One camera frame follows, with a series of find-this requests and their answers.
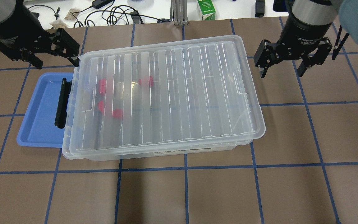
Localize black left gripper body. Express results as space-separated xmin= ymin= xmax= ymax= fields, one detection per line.
xmin=0 ymin=12 xmax=57 ymax=61

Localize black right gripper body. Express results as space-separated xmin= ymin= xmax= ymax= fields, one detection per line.
xmin=276 ymin=16 xmax=330 ymax=60

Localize clear plastic box lid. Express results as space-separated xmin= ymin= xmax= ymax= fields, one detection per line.
xmin=69 ymin=35 xmax=266 ymax=160

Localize red block with stud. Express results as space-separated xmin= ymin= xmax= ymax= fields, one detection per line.
xmin=111 ymin=109 xmax=123 ymax=120

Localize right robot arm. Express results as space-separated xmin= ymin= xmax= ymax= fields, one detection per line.
xmin=254 ymin=0 xmax=358 ymax=78

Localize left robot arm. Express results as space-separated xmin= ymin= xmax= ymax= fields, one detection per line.
xmin=0 ymin=0 xmax=80 ymax=69

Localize black box latch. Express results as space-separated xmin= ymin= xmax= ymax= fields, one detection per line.
xmin=54 ymin=78 xmax=72 ymax=129

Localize clear plastic storage box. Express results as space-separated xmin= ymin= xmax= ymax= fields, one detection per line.
xmin=62 ymin=56 xmax=254 ymax=162

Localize red block in box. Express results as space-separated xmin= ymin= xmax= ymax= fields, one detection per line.
xmin=138 ymin=76 xmax=154 ymax=87

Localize red double block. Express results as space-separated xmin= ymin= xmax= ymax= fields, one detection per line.
xmin=98 ymin=78 xmax=107 ymax=96

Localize black power adapter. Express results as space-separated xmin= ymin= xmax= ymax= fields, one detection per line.
xmin=91 ymin=0 xmax=114 ymax=9

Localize blue plastic tray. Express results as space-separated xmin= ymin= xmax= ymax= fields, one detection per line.
xmin=16 ymin=72 xmax=73 ymax=148

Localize green white carton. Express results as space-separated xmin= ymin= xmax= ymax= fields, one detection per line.
xmin=196 ymin=0 xmax=216 ymax=21

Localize black cables on desk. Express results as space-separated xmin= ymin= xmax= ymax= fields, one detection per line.
xmin=28 ymin=0 xmax=170 ymax=28

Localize red block under handle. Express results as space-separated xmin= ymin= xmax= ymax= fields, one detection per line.
xmin=98 ymin=100 xmax=105 ymax=114

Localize aluminium frame post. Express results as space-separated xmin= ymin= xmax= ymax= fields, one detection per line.
xmin=170 ymin=0 xmax=189 ymax=26

